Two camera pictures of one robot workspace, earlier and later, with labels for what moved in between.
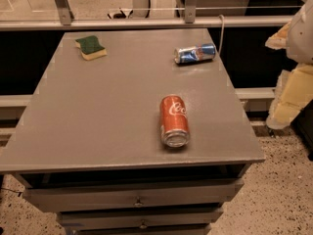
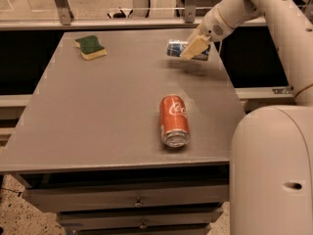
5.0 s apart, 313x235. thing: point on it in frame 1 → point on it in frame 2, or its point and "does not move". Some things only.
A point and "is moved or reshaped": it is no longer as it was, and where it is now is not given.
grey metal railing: (190, 19) does not move
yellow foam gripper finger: (278, 40) → (196, 34)
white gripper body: (302, 38) → (212, 26)
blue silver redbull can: (198, 53) is moved or reshaped
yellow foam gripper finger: (293, 91) → (196, 47)
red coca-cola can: (174, 120) does not move
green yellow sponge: (90, 48) does not move
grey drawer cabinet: (92, 148) does not move
